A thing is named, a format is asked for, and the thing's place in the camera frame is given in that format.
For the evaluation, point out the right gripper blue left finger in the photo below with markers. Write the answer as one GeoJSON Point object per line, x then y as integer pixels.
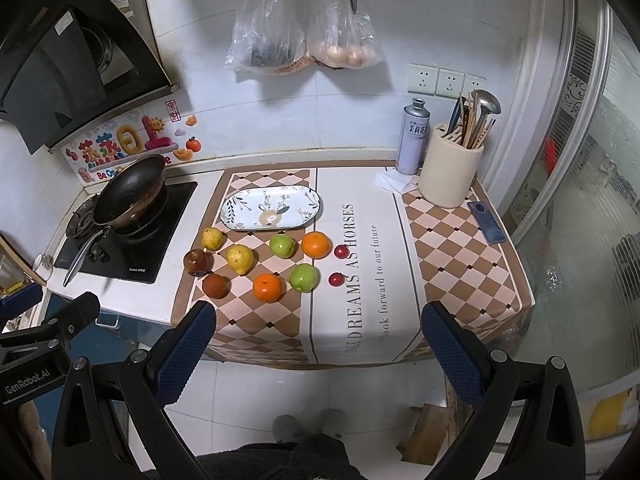
{"type": "Point", "coordinates": [152, 379]}

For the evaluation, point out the silver gas canister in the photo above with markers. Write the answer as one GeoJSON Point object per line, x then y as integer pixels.
{"type": "Point", "coordinates": [414, 131]}

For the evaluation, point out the oval floral ceramic plate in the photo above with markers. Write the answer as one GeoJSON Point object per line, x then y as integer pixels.
{"type": "Point", "coordinates": [270, 209]}

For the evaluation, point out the white wall sockets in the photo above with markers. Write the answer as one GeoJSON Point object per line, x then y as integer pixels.
{"type": "Point", "coordinates": [434, 81]}

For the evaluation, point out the yellow pear front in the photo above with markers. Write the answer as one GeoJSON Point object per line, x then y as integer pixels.
{"type": "Point", "coordinates": [240, 258]}

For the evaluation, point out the yellow pear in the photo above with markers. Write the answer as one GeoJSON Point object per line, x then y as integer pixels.
{"type": "Point", "coordinates": [212, 239]}
{"type": "Point", "coordinates": [240, 258]}

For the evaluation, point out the plastic bag with dark contents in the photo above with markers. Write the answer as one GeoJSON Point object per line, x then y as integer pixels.
{"type": "Point", "coordinates": [267, 38]}

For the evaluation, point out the checkered printed counter mat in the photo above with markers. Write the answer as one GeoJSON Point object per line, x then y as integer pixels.
{"type": "Point", "coordinates": [404, 252]}

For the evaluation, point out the cream utensil holder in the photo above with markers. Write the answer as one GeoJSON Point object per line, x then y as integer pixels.
{"type": "Point", "coordinates": [448, 170]}

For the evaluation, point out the small red fruit front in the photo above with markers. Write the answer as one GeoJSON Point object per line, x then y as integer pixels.
{"type": "Point", "coordinates": [336, 279]}

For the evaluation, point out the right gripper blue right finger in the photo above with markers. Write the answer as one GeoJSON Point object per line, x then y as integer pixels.
{"type": "Point", "coordinates": [488, 385]}

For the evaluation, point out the orange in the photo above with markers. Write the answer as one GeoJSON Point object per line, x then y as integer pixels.
{"type": "Point", "coordinates": [316, 245]}
{"type": "Point", "coordinates": [267, 288]}

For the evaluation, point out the green apple front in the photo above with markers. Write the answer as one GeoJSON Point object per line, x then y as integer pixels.
{"type": "Point", "coordinates": [304, 278]}

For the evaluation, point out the white folded tissue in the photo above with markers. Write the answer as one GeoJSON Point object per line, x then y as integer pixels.
{"type": "Point", "coordinates": [390, 180]}

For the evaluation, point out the dark handled knife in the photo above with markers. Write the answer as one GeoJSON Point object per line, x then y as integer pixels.
{"type": "Point", "coordinates": [456, 114]}

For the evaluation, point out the black gas stove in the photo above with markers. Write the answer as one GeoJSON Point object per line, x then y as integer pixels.
{"type": "Point", "coordinates": [131, 254]}

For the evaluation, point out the orange back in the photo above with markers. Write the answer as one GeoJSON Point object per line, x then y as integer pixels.
{"type": "Point", "coordinates": [316, 245]}

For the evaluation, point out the wooden chopsticks bundle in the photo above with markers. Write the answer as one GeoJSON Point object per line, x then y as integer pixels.
{"type": "Point", "coordinates": [472, 112]}

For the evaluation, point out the small red fruit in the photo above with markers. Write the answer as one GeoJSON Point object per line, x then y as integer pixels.
{"type": "Point", "coordinates": [336, 279]}
{"type": "Point", "coordinates": [341, 251]}

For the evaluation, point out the brown red round fruit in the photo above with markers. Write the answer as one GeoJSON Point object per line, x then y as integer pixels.
{"type": "Point", "coordinates": [215, 286]}

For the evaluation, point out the small red fruit back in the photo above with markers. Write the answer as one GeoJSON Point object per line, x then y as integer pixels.
{"type": "Point", "coordinates": [341, 251]}

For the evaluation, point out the green apple back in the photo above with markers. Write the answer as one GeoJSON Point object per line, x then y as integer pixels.
{"type": "Point", "coordinates": [282, 246]}

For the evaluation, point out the metal ladle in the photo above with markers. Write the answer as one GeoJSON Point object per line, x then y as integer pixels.
{"type": "Point", "coordinates": [489, 105]}

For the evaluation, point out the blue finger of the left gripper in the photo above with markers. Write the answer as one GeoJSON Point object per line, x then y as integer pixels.
{"type": "Point", "coordinates": [19, 302]}

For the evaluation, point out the orange front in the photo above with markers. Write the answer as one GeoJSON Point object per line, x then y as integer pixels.
{"type": "Point", "coordinates": [267, 288]}

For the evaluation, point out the plastic bag with eggs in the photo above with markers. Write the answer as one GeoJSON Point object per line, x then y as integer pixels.
{"type": "Point", "coordinates": [338, 39]}

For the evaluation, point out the yellow pear back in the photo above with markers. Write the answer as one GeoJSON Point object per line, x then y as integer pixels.
{"type": "Point", "coordinates": [212, 239]}

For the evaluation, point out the green apple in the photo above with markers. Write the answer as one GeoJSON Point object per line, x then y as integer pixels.
{"type": "Point", "coordinates": [304, 278]}
{"type": "Point", "coordinates": [282, 246]}

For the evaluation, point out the black frying pan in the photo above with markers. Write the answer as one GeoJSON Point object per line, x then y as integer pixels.
{"type": "Point", "coordinates": [124, 199]}

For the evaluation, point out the colourful wall sticker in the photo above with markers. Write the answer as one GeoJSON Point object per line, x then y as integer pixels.
{"type": "Point", "coordinates": [103, 151]}

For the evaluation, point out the blue smartphone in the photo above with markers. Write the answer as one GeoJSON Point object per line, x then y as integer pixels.
{"type": "Point", "coordinates": [487, 223]}

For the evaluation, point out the black range hood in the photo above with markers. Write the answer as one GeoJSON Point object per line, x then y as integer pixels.
{"type": "Point", "coordinates": [69, 64]}

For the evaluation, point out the dark red apple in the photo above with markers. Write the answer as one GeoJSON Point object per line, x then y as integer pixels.
{"type": "Point", "coordinates": [198, 262]}

